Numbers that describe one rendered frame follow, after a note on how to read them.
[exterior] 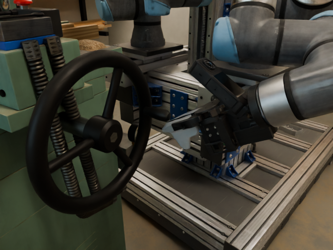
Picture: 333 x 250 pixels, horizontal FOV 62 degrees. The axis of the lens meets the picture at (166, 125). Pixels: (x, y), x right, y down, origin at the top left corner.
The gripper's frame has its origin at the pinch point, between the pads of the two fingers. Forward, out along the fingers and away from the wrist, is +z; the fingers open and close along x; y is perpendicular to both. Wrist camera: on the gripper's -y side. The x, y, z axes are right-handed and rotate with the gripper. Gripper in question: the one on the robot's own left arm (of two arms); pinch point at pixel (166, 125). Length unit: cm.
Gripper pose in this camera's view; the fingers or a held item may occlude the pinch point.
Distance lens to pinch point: 56.0
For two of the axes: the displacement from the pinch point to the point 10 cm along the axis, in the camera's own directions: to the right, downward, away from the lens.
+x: 5.2, -3.8, 7.6
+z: -7.4, 2.5, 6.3
